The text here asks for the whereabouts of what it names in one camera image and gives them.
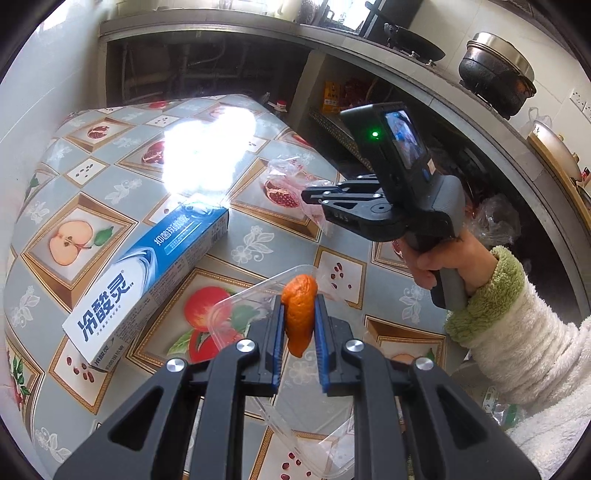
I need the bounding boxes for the clear plastic tray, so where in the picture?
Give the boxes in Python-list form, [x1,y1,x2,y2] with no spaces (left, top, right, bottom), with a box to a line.
[207,264,358,480]

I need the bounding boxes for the black wok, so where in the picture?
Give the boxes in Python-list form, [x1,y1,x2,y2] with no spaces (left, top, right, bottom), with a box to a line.
[383,23,446,66]

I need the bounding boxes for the blue white toothpaste box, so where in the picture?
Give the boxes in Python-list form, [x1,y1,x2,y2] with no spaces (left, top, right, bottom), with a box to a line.
[62,203,230,370]

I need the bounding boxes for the orange peel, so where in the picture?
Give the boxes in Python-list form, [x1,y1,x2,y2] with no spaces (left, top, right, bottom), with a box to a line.
[281,274,319,358]

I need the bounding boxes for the grey kitchen counter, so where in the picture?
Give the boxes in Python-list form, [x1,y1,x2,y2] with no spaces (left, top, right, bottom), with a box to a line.
[99,21,591,296]

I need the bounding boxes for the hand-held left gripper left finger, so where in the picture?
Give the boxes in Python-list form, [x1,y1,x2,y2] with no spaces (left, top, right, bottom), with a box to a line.
[53,295,286,480]

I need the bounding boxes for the orange food packet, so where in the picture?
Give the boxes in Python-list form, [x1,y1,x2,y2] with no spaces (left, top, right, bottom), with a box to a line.
[321,80,345,114]

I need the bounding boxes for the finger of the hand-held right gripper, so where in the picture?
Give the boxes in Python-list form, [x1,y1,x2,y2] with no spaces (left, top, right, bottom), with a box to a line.
[318,179,384,193]
[301,187,387,209]

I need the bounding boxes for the bag of red chilies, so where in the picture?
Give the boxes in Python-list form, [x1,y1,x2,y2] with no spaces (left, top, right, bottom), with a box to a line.
[342,78,384,112]

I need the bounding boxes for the white wall socket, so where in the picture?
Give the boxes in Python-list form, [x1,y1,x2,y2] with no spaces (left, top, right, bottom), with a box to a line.
[569,88,591,116]

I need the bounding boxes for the crumpled clear plastic bag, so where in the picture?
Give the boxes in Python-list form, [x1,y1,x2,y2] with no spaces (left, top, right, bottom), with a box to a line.
[466,194,522,245]

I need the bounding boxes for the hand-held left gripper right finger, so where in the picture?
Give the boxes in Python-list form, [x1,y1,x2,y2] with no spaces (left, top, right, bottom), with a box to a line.
[314,295,541,480]

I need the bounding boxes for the person's right forearm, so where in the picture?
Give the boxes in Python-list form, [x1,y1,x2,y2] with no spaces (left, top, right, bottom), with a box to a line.
[444,246,591,480]

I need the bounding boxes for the person's right hand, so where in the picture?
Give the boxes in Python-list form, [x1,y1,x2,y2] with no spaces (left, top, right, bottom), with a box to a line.
[404,228,499,296]

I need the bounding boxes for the clear plastic bag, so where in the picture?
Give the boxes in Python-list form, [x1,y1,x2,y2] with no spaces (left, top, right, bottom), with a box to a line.
[265,157,342,236]
[466,194,522,245]

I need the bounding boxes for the black pot with lid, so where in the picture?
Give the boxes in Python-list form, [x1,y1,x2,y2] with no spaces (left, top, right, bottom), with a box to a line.
[458,31,537,120]

